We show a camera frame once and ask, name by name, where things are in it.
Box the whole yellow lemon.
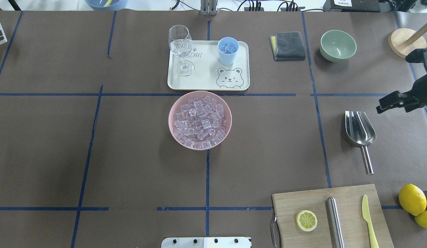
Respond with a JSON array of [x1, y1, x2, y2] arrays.
[[398, 184, 427, 216]]

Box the wooden cutting board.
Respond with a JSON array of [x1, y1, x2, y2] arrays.
[[272, 185, 394, 248]]

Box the steel ice scoop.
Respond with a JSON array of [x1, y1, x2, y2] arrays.
[[345, 111, 377, 175]]

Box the light blue plastic cup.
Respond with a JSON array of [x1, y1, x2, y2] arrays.
[[217, 37, 240, 65]]

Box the grey folded cloth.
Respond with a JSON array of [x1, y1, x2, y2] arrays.
[[270, 31, 306, 61]]

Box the steel cylinder rod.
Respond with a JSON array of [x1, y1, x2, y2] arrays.
[[326, 197, 345, 248]]

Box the pile of clear ice cubes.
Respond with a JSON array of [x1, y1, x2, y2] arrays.
[[174, 95, 227, 149]]

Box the lemon half slice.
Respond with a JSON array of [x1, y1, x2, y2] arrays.
[[295, 210, 318, 232]]

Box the blue bowl with fork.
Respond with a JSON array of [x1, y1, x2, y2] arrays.
[[85, 0, 128, 11]]

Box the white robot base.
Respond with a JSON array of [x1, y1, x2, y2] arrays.
[[161, 236, 252, 248]]

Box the wooden mug tree stand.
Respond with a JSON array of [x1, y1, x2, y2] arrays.
[[388, 0, 427, 58]]

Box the clear wine glass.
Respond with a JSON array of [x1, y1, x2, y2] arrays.
[[168, 24, 194, 76]]

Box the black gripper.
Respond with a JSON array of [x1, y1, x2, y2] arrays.
[[377, 47, 427, 114]]

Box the yellow plastic knife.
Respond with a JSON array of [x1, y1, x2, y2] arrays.
[[361, 195, 379, 248]]

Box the aluminium frame post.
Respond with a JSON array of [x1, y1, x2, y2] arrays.
[[200, 0, 218, 16]]

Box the pink bowl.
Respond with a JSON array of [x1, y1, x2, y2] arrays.
[[168, 91, 232, 151]]

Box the ice cubes in cup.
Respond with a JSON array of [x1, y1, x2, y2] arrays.
[[219, 42, 238, 55]]

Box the cream bear serving tray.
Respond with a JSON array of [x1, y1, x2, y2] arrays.
[[167, 40, 251, 91]]

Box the green ceramic bowl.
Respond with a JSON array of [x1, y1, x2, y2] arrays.
[[319, 30, 357, 62]]

